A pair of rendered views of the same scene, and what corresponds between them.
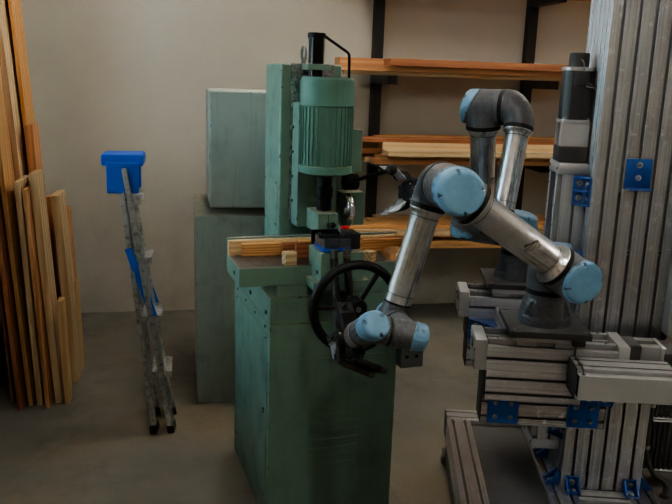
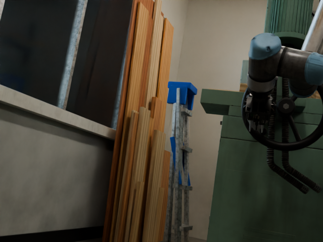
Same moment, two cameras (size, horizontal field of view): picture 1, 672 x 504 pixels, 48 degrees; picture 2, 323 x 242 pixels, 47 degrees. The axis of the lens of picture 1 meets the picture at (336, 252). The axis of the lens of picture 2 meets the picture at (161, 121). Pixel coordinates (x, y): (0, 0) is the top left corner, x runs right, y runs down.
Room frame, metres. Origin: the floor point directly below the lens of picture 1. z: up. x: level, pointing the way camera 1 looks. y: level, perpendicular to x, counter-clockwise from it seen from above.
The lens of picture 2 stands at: (0.94, -0.41, 0.50)
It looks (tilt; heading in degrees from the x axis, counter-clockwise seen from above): 9 degrees up; 34
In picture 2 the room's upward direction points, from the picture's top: 9 degrees clockwise
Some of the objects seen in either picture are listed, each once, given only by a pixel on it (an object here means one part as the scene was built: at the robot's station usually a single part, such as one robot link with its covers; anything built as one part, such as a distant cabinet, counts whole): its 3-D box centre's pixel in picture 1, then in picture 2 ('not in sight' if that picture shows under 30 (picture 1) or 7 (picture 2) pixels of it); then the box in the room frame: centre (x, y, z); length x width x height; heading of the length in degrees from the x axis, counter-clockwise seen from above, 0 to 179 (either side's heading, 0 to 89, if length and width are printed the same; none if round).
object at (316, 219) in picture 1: (322, 222); not in sight; (2.52, 0.05, 1.00); 0.14 x 0.07 x 0.09; 19
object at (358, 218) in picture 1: (349, 207); not in sight; (2.72, -0.04, 1.02); 0.09 x 0.07 x 0.12; 109
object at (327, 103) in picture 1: (326, 125); (290, 13); (2.50, 0.04, 1.32); 0.18 x 0.18 x 0.31
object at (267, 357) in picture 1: (308, 389); (265, 234); (2.61, 0.09, 0.35); 0.58 x 0.45 x 0.71; 19
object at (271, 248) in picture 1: (332, 246); not in sight; (2.51, 0.01, 0.92); 0.62 x 0.02 x 0.04; 109
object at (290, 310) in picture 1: (311, 284); (275, 142); (2.61, 0.08, 0.76); 0.57 x 0.45 x 0.09; 19
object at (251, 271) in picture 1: (327, 269); (277, 105); (2.39, 0.03, 0.87); 0.61 x 0.30 x 0.06; 109
